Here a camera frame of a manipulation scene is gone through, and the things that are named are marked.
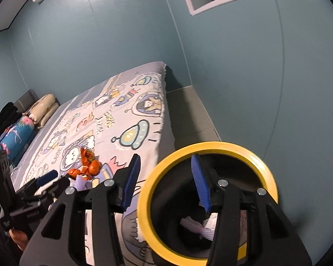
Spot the white foam fruit net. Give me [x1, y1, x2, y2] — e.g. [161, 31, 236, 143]
[180, 217, 215, 241]

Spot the beige printed pillow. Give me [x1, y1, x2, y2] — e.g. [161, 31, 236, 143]
[30, 94, 57, 115]
[24, 102, 60, 129]

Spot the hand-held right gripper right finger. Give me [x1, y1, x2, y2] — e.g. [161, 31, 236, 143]
[191, 154, 313, 266]

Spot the orange foil snack wrapper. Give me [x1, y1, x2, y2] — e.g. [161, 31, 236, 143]
[68, 147, 95, 180]

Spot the black bin liner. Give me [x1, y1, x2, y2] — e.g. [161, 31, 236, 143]
[150, 151, 267, 259]

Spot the pale purple crumpled wrapper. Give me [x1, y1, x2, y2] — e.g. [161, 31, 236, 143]
[74, 178, 91, 191]

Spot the small orange crumpled wrapper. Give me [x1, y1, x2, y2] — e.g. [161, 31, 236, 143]
[87, 161, 102, 177]

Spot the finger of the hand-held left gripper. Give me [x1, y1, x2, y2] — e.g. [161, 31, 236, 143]
[22, 170, 59, 194]
[37, 176, 70, 201]

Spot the black cloth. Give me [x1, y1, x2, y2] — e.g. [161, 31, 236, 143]
[0, 102, 24, 139]

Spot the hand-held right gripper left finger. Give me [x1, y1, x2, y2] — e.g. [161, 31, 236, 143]
[19, 154, 142, 266]

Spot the cartoon printed blanket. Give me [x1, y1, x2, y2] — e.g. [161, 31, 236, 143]
[10, 61, 175, 266]

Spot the blue floral pillow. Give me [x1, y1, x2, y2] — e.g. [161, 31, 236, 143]
[0, 115, 36, 162]

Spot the grey headboard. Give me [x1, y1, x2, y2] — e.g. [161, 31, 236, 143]
[13, 89, 62, 112]

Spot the person's left hand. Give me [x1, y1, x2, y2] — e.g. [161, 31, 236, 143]
[10, 229, 30, 252]

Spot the white crumpled paper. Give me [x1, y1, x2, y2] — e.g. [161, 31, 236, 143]
[202, 211, 220, 228]

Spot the yellow rimmed trash bin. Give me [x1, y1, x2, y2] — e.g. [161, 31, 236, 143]
[137, 141, 278, 266]

